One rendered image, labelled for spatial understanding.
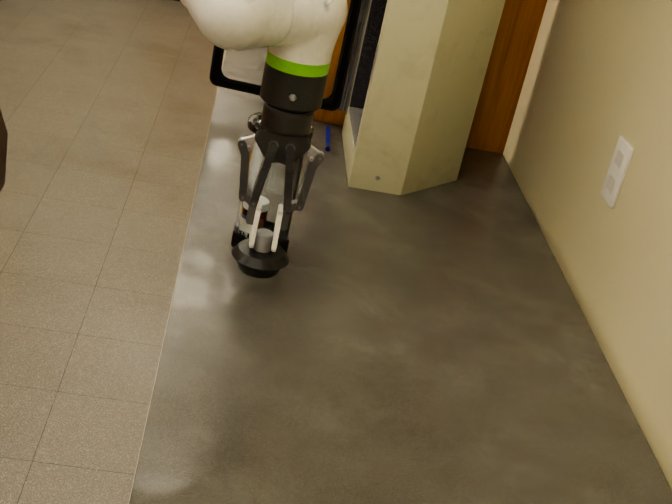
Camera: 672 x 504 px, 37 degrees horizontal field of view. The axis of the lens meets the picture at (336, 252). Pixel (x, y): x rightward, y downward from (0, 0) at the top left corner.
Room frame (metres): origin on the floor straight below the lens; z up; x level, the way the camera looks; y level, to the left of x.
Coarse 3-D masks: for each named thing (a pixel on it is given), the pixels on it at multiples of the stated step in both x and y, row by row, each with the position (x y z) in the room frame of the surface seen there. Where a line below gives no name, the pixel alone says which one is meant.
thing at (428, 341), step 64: (320, 128) 2.24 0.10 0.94; (320, 192) 1.87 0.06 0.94; (448, 192) 2.02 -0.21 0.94; (512, 192) 2.10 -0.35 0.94; (192, 256) 1.48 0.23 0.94; (320, 256) 1.59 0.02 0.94; (384, 256) 1.64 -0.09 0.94; (448, 256) 1.70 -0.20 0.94; (512, 256) 1.76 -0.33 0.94; (192, 320) 1.29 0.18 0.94; (256, 320) 1.33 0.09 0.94; (320, 320) 1.37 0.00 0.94; (384, 320) 1.41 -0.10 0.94; (448, 320) 1.46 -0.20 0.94; (512, 320) 1.51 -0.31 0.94; (576, 320) 1.56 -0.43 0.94; (192, 384) 1.13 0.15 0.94; (256, 384) 1.16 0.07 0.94; (320, 384) 1.19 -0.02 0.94; (384, 384) 1.23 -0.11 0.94; (448, 384) 1.27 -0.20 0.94; (512, 384) 1.30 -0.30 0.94; (576, 384) 1.35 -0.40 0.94; (192, 448) 0.99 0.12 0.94; (256, 448) 1.02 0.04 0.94; (320, 448) 1.05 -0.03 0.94; (384, 448) 1.08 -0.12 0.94; (448, 448) 1.11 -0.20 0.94; (512, 448) 1.14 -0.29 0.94; (576, 448) 1.18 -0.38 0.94; (640, 448) 1.21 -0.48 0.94
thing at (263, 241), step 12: (264, 228) 1.44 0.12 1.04; (264, 240) 1.42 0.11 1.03; (240, 252) 1.41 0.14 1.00; (252, 252) 1.41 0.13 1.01; (264, 252) 1.42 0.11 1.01; (276, 252) 1.43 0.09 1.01; (240, 264) 1.40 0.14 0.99; (252, 264) 1.39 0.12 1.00; (264, 264) 1.39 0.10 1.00; (276, 264) 1.40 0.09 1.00; (252, 276) 1.40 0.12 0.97; (264, 276) 1.40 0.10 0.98
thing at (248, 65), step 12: (348, 0) 2.23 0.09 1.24; (348, 12) 2.23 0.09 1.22; (264, 48) 2.23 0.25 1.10; (336, 48) 2.23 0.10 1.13; (228, 60) 2.23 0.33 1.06; (240, 60) 2.23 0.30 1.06; (252, 60) 2.23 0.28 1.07; (264, 60) 2.23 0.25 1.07; (336, 60) 2.23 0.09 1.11; (228, 72) 2.23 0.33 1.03; (240, 72) 2.23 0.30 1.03; (252, 72) 2.23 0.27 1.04; (324, 96) 2.23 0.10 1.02
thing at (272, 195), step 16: (256, 112) 1.60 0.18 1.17; (256, 128) 1.53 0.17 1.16; (256, 144) 1.54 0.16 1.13; (256, 160) 1.54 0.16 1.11; (256, 176) 1.53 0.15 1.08; (272, 176) 1.53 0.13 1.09; (272, 192) 1.53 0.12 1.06; (240, 208) 1.55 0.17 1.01; (272, 208) 1.53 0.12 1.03; (240, 224) 1.55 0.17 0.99; (272, 224) 1.53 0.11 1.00; (288, 224) 1.56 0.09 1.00
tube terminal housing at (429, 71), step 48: (432, 0) 1.94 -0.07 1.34; (480, 0) 2.03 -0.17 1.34; (384, 48) 1.93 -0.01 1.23; (432, 48) 1.94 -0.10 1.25; (480, 48) 2.06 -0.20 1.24; (384, 96) 1.93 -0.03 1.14; (432, 96) 1.96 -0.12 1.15; (384, 144) 1.93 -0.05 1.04; (432, 144) 1.99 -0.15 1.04; (384, 192) 1.94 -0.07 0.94
